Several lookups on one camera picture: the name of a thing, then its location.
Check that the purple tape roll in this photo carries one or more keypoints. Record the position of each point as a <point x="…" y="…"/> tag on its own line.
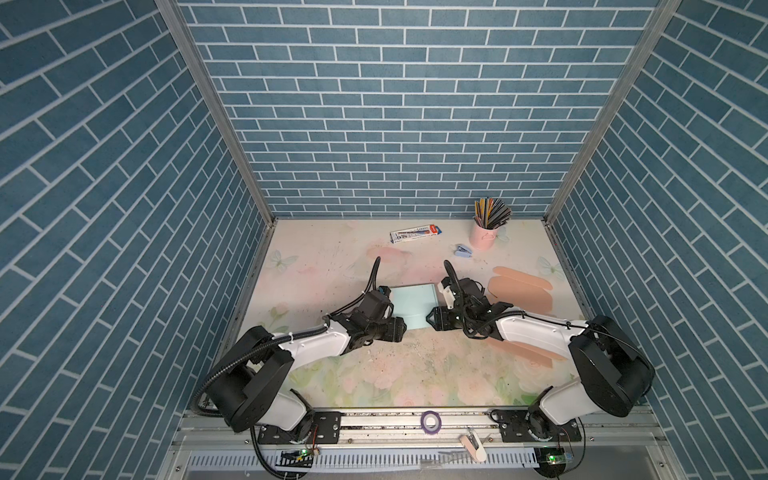
<point x="430" y="422"/>

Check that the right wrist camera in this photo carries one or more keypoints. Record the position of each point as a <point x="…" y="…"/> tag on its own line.
<point x="445" y="290"/>

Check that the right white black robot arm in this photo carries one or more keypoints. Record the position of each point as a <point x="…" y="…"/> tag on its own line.
<point x="610" y="373"/>

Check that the metal base rail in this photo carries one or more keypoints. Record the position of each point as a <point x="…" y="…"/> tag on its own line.
<point x="366" y="441"/>

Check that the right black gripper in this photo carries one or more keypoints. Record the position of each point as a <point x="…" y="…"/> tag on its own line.
<point x="439" y="318"/>

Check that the light blue paper box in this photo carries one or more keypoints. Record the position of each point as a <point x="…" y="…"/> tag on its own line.
<point x="413" y="304"/>

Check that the white pink small tool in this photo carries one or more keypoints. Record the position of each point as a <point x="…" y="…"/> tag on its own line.
<point x="474" y="446"/>

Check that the pink flat paper box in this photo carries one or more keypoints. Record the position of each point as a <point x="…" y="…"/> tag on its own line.
<point x="533" y="294"/>

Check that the colored pencils bundle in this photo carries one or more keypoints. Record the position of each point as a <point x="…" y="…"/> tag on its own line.
<point x="491" y="213"/>

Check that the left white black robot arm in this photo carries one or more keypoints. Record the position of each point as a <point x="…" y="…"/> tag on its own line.
<point x="245" y="386"/>

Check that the pink pen cup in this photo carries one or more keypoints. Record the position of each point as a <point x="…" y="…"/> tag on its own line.
<point x="482" y="239"/>

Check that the white pencil box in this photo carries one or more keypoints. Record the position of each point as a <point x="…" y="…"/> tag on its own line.
<point x="414" y="233"/>

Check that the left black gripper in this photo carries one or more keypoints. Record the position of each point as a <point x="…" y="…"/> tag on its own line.
<point x="396" y="329"/>

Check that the blue small stapler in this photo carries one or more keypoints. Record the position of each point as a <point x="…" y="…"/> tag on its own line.
<point x="463" y="251"/>

